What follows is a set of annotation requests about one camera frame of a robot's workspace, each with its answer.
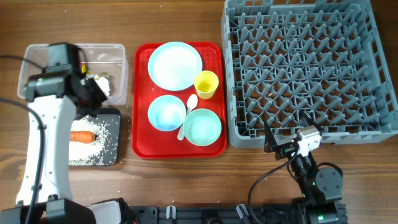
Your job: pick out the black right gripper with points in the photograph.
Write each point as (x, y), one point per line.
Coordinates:
(271, 145)

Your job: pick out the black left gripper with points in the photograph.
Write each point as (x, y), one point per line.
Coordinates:
(94, 92)

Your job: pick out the orange carrot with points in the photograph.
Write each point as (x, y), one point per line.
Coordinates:
(85, 137)

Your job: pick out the white rice grains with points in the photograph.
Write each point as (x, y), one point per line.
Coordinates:
(90, 152)

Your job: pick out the light blue small bowl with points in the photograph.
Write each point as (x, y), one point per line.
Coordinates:
(166, 113)

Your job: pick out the yellow plastic cup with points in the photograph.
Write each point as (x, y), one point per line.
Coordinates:
(206, 83)

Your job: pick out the yellow silver foil wrapper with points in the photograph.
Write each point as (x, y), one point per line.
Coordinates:
(89, 74)

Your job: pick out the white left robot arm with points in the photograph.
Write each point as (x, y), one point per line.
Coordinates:
(55, 97)

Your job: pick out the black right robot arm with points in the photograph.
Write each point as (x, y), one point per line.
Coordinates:
(321, 184)

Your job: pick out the black waste tray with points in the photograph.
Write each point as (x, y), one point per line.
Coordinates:
(112, 155)

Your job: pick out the clear plastic waste bin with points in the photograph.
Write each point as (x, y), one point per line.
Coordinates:
(102, 58)

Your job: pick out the grey dishwasher rack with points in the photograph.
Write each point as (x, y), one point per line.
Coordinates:
(322, 58)

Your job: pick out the crumpled white tissue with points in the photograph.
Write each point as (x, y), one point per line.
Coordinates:
(104, 85)

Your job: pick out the red serving tray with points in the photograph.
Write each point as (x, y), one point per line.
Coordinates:
(150, 143)

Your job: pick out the green bowl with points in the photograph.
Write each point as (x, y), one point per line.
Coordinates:
(202, 127)

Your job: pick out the light blue large plate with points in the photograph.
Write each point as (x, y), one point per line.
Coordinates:
(173, 66)

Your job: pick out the white plastic spoon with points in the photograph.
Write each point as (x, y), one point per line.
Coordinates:
(191, 104)

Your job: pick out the black mounting rail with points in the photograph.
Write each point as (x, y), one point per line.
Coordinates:
(199, 214)

